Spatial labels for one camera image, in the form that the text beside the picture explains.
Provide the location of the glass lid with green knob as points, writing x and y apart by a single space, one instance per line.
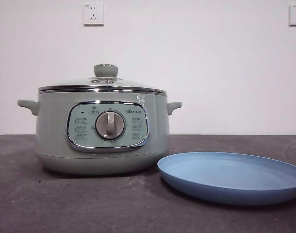
105 71

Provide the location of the pale green electric steamer pot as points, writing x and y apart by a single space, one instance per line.
53 121

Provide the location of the blue round plate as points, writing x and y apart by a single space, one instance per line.
223 191

